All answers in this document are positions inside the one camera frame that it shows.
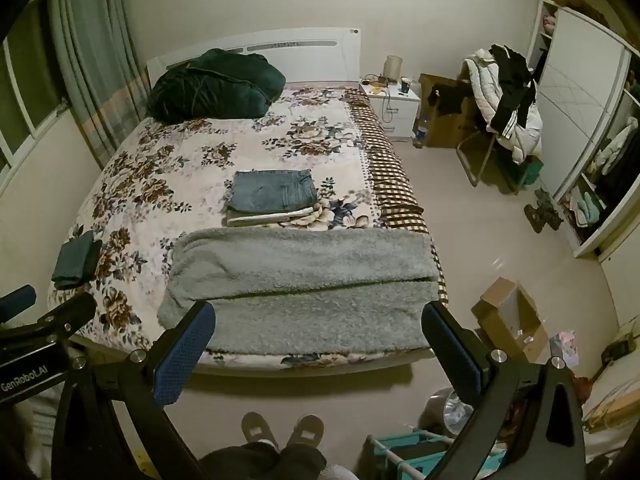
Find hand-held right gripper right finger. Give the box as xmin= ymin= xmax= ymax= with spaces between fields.
xmin=422 ymin=301 xmax=585 ymax=480

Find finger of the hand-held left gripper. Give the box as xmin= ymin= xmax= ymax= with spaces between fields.
xmin=0 ymin=285 xmax=37 ymax=323
xmin=7 ymin=292 xmax=97 ymax=343

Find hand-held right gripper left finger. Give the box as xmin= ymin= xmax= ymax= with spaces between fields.
xmin=51 ymin=301 xmax=217 ymax=480

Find grey fluffy blanket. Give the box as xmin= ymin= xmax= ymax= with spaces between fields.
xmin=157 ymin=227 xmax=441 ymax=356

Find folded dark teal pants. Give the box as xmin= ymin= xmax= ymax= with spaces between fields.
xmin=52 ymin=230 xmax=102 ymax=290

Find folded beige pants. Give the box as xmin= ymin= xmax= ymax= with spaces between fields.
xmin=226 ymin=204 xmax=327 ymax=227

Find silver round bin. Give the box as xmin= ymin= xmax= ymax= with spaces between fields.
xmin=430 ymin=387 xmax=476 ymax=434

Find open cardboard box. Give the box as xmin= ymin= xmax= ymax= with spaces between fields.
xmin=471 ymin=277 xmax=550 ymax=361

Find teal storage rack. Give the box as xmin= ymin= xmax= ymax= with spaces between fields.
xmin=367 ymin=430 xmax=507 ymax=480

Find person's left slipper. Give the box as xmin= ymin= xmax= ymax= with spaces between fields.
xmin=241 ymin=411 xmax=281 ymax=449

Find person's slipper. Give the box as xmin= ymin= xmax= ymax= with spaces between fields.
xmin=241 ymin=411 xmax=281 ymax=449
xmin=285 ymin=414 xmax=325 ymax=447

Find pink plastic bag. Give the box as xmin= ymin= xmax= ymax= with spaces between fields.
xmin=550 ymin=330 xmax=579 ymax=367

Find person's legs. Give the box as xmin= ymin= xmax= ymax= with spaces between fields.
xmin=197 ymin=441 xmax=329 ymax=480

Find person's right slipper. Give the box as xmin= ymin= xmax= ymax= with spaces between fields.
xmin=285 ymin=414 xmax=325 ymax=447

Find dark shoes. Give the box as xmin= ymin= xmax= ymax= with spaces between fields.
xmin=524 ymin=187 xmax=564 ymax=234

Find folded blue jeans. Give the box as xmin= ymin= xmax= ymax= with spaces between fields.
xmin=226 ymin=170 xmax=319 ymax=214

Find floral bed blanket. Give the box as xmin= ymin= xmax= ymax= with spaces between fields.
xmin=47 ymin=85 xmax=448 ymax=367

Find folding chair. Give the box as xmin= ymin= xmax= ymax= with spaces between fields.
xmin=456 ymin=52 xmax=543 ymax=194

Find brown checked bed sheet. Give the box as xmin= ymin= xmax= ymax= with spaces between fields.
xmin=347 ymin=91 xmax=449 ymax=306

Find window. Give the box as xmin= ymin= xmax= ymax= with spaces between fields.
xmin=0 ymin=0 xmax=71 ymax=167

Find brown cardboard cabinet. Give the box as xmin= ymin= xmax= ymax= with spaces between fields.
xmin=417 ymin=73 xmax=481 ymax=149

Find white padded jacket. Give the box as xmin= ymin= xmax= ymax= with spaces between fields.
xmin=462 ymin=48 xmax=544 ymax=163

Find white nightstand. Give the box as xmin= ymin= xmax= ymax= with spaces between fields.
xmin=360 ymin=82 xmax=421 ymax=143

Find grey curtain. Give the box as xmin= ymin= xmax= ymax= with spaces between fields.
xmin=47 ymin=0 xmax=151 ymax=168

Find black cloth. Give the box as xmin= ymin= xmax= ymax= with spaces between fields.
xmin=431 ymin=82 xmax=474 ymax=116

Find dark green duvet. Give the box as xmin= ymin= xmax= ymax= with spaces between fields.
xmin=146 ymin=48 xmax=287 ymax=123

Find black striped clothes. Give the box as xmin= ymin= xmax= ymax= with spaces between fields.
xmin=487 ymin=44 xmax=538 ymax=139

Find white wardrobe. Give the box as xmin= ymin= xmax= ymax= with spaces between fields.
xmin=525 ymin=0 xmax=640 ymax=261

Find beige table lamp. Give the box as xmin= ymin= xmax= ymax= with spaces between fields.
xmin=384 ymin=55 xmax=404 ymax=86

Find white bed headboard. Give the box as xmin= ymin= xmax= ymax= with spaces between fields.
xmin=146 ymin=28 xmax=362 ymax=84

